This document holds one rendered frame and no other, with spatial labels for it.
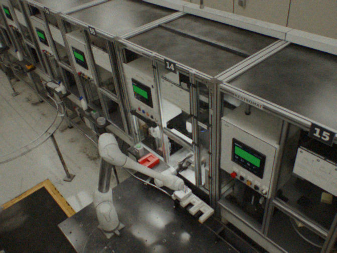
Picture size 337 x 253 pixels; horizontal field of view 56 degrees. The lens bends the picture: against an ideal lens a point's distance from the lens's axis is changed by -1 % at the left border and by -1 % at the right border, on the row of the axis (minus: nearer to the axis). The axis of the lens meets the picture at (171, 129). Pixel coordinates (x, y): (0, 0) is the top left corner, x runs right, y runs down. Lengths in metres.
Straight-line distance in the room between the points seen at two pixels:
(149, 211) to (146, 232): 0.21
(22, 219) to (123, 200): 1.56
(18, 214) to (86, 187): 0.85
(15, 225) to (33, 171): 0.88
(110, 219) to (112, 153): 0.63
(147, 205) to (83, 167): 1.76
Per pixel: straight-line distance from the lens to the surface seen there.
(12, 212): 4.42
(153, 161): 2.99
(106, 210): 2.73
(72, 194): 4.27
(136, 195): 3.12
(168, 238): 2.80
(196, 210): 2.70
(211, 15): 2.94
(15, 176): 4.88
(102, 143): 2.49
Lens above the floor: 3.04
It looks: 39 degrees down
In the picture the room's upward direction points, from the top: 6 degrees counter-clockwise
